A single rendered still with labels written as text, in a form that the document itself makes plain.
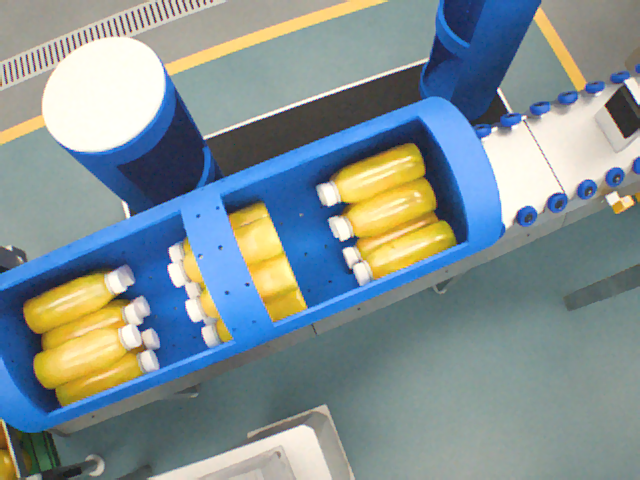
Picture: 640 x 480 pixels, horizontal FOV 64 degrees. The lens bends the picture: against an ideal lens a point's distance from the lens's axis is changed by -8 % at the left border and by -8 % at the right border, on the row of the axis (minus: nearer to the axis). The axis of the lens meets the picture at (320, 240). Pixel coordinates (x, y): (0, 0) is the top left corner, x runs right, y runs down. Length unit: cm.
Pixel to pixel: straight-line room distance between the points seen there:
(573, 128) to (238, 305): 84
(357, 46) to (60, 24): 140
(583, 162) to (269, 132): 120
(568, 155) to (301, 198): 59
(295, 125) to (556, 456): 154
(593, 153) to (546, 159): 11
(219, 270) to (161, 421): 135
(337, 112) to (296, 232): 108
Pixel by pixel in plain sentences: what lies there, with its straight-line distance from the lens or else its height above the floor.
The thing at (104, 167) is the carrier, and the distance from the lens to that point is 124.
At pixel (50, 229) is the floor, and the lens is 239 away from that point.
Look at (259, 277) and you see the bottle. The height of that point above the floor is 114.
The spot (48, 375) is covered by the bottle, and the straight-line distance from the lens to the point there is 99.
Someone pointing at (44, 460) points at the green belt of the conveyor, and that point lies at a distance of 128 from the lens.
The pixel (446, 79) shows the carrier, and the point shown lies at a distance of 220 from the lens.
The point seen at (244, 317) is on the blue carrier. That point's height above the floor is 118.
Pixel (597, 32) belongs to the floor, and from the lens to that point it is 276.
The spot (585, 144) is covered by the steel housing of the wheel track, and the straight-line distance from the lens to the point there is 131.
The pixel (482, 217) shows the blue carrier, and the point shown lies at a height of 119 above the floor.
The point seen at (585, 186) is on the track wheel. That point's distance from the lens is 120.
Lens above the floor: 200
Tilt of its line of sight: 75 degrees down
